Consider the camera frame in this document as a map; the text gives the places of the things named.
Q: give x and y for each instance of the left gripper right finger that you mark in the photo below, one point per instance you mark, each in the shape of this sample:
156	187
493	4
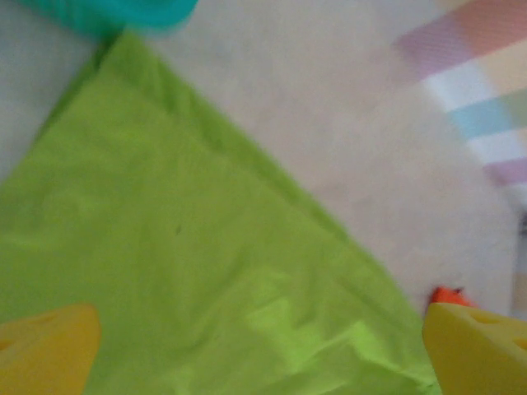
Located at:
481	354

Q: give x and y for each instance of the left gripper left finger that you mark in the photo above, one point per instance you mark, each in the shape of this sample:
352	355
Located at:
45	349

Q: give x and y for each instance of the orange shorts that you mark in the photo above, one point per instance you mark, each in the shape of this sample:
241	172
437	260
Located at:
446	296

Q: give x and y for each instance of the lime green shorts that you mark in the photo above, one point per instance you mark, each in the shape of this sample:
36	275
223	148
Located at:
164	226

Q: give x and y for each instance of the teal plastic basket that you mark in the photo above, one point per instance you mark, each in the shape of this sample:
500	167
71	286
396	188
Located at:
144	12

